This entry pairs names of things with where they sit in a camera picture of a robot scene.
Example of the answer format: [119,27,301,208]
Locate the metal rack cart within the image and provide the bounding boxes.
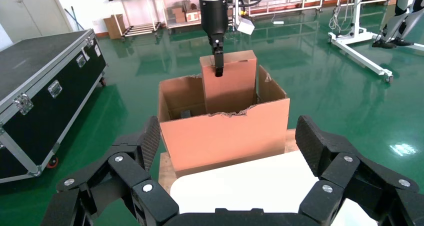
[107,0,164,38]

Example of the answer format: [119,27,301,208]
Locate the big open cardboard box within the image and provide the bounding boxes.
[157,64,291,179]

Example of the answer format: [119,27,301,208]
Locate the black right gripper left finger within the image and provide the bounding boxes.
[39,115,180,226]

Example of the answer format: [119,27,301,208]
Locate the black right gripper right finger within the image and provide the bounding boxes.
[294,115,424,226]

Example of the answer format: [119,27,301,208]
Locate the white wheeled stand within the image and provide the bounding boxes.
[327,0,395,84]

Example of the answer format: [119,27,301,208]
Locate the grey double door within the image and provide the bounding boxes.
[0,0,73,48]

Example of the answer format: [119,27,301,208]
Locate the brown carton by wall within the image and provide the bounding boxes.
[103,14,127,41]

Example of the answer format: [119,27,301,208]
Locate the black flight case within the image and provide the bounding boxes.
[0,29,109,185]

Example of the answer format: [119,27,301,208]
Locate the white red shelf carton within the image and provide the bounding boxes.
[185,9,202,23]

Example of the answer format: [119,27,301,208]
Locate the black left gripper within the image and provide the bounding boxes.
[198,0,230,78]

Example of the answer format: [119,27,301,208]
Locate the white storage shelf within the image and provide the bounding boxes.
[158,0,204,31]

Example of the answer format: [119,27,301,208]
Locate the humanoid robot legs black shoes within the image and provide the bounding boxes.
[371,0,424,50]

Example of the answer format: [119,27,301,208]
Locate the plain cardboard box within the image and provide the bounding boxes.
[199,49,259,115]

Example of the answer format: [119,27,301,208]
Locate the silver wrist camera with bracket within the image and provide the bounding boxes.
[227,0,256,36]

